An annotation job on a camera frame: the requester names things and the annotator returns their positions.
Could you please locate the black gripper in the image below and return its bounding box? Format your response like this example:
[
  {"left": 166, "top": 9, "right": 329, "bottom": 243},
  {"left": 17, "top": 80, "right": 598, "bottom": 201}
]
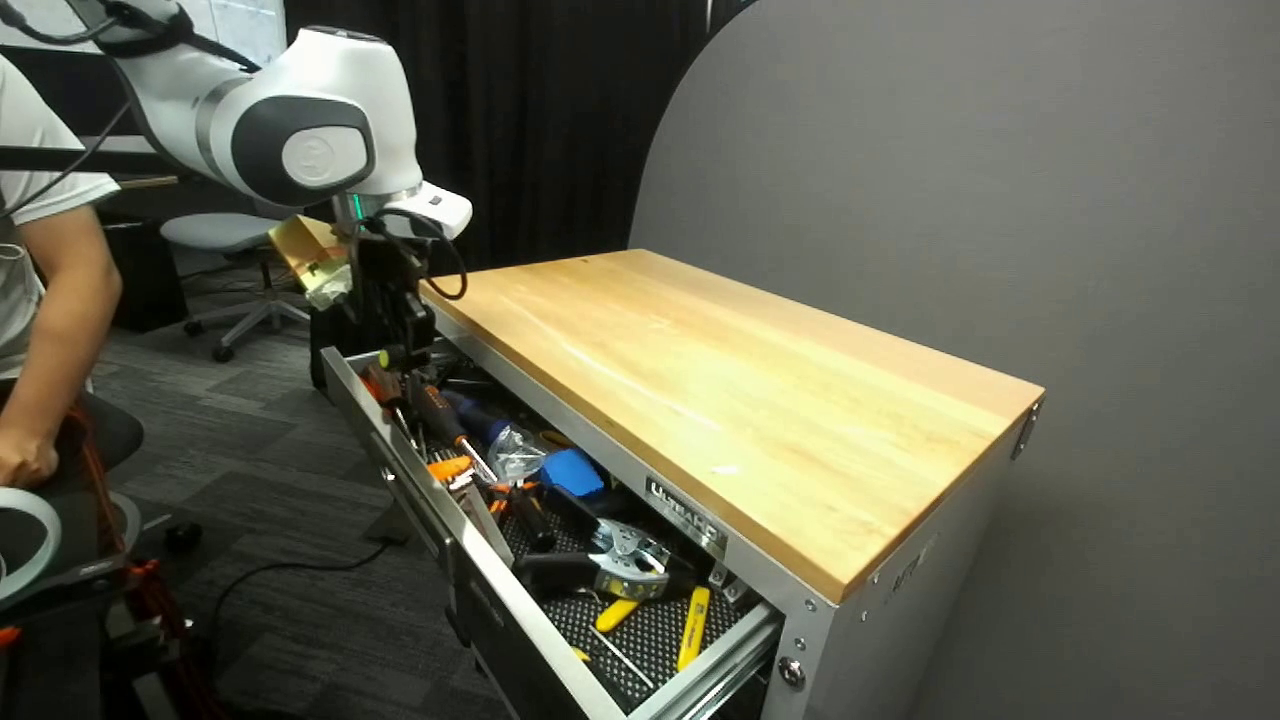
[{"left": 346, "top": 238, "right": 436, "bottom": 354}]

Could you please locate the steel tool drawer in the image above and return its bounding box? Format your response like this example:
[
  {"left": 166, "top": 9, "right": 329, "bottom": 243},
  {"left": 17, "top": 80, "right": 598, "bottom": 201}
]
[{"left": 320, "top": 346, "right": 780, "bottom": 720}]

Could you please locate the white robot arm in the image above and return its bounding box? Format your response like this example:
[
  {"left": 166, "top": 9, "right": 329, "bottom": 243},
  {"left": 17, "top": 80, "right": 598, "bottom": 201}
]
[{"left": 3, "top": 0, "right": 473, "bottom": 238}]

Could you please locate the person's forearm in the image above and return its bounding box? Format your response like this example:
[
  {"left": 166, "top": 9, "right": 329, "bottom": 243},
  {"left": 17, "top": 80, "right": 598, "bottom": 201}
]
[{"left": 0, "top": 208, "right": 120, "bottom": 443}]

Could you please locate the blue tool in drawer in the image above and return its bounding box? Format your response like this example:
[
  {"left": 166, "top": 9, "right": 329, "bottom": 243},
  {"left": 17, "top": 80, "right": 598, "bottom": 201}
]
[{"left": 539, "top": 449, "right": 602, "bottom": 499}]

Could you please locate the person's hand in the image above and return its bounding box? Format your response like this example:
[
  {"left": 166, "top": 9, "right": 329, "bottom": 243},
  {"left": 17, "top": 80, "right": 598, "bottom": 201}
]
[{"left": 0, "top": 425, "right": 58, "bottom": 488}]

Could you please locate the tan wrist mounted box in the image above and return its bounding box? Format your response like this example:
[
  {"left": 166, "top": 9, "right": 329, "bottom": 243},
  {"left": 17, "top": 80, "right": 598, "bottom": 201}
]
[{"left": 268, "top": 216, "right": 351, "bottom": 313}]

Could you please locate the grey office chair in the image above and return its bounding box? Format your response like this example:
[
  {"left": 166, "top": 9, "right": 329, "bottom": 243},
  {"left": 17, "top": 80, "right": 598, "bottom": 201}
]
[{"left": 158, "top": 211, "right": 309, "bottom": 361}]

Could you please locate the black curtain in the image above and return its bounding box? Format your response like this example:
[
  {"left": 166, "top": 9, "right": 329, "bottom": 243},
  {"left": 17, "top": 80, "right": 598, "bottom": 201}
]
[{"left": 285, "top": 0, "right": 750, "bottom": 267}]

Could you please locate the white t-shirt person torso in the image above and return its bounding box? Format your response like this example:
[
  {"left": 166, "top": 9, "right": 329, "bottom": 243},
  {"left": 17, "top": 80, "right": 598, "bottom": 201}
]
[{"left": 0, "top": 56, "right": 120, "bottom": 379}]

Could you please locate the white round hoop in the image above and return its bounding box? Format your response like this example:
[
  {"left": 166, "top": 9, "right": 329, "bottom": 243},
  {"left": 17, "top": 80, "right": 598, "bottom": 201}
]
[{"left": 0, "top": 488, "right": 62, "bottom": 599}]

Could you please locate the steel tool cabinet wooden top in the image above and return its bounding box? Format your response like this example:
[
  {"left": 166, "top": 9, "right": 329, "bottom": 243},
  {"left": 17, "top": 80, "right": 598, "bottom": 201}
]
[{"left": 416, "top": 243, "right": 1047, "bottom": 720}]

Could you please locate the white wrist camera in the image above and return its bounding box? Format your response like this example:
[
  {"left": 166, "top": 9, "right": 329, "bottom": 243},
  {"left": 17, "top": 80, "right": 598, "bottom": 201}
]
[{"left": 366, "top": 184, "right": 473, "bottom": 238}]

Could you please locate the orange black handled screwdriver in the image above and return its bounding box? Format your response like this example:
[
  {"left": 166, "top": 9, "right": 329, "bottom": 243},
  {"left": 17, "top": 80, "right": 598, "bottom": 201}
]
[{"left": 408, "top": 382, "right": 497, "bottom": 483}]

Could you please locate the black floor cable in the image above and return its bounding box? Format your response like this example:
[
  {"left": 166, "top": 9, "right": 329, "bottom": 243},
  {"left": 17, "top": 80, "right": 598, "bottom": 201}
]
[{"left": 196, "top": 532, "right": 394, "bottom": 644}]

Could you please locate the yellow handled screwdriver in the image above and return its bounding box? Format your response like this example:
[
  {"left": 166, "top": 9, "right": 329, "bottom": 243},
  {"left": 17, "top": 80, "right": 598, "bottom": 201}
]
[{"left": 590, "top": 599, "right": 639, "bottom": 633}]

